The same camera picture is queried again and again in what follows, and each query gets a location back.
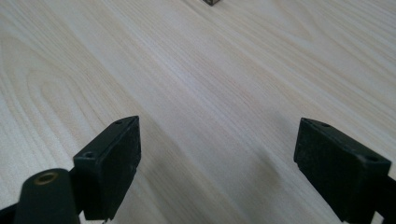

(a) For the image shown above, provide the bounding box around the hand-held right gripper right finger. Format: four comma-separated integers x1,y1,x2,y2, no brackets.
292,117,392,224

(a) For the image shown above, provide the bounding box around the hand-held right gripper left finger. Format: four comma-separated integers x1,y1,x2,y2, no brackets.
72,115,142,222

